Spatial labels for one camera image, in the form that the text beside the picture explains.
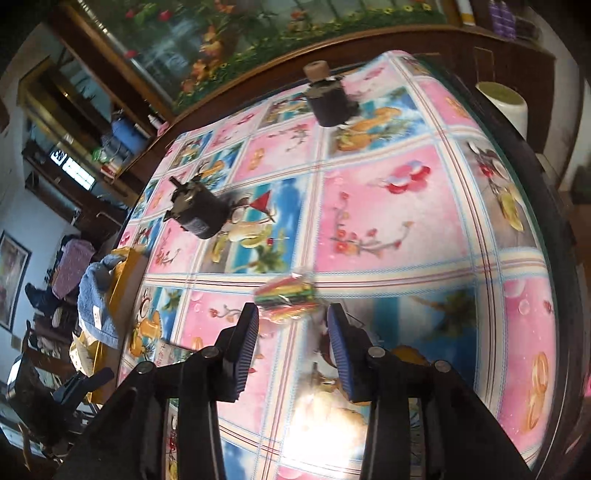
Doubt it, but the framed wall picture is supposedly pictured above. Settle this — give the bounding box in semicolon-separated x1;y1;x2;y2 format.
0;230;32;333

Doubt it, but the glass display with artificial flowers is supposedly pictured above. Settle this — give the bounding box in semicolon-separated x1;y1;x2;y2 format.
60;0;462;112

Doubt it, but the white cylindrical bin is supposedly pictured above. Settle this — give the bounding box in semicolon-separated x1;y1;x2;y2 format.
475;80;528;139

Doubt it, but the black motor with label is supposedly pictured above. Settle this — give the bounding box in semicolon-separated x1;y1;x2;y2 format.
167;175;232;240

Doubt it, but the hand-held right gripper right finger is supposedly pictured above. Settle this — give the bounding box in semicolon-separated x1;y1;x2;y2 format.
326;303;539;480

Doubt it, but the chair with purple cloth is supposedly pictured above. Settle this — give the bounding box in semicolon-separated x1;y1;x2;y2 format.
51;237;95;301

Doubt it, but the cardboard box with yellow tape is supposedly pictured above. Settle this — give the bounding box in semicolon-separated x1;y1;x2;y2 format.
69;247;148;404

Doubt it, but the rainbow striped packet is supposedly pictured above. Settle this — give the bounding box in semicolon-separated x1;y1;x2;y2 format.
254;270;319;324

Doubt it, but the black motor with wooden spool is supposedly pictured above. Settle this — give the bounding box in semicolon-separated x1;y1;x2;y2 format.
303;60;361;127

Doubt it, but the blue thermos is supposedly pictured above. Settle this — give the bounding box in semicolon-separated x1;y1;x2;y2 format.
111;117;141;155

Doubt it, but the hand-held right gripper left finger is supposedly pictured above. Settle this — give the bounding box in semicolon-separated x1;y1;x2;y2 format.
55;302;260;480

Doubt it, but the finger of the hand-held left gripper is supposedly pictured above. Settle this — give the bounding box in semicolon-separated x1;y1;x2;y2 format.
53;367;115;402

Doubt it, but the dark wooden cabinet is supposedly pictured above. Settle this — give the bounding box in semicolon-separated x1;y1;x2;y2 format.
46;0;557;195

